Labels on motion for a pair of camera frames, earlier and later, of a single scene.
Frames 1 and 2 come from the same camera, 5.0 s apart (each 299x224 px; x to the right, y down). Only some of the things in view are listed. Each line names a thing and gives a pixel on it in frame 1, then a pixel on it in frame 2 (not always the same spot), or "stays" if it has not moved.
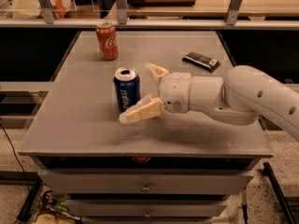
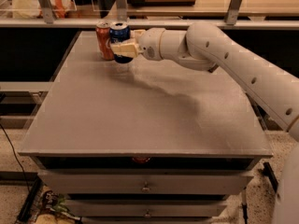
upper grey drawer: x=148 y=181 stays
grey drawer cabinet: x=166 y=168 stays
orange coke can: x=107 y=39 stays
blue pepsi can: x=128 y=87 → x=120 y=33
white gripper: x=175 y=91 → x=149 y=43
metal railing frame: x=49 y=20 stays
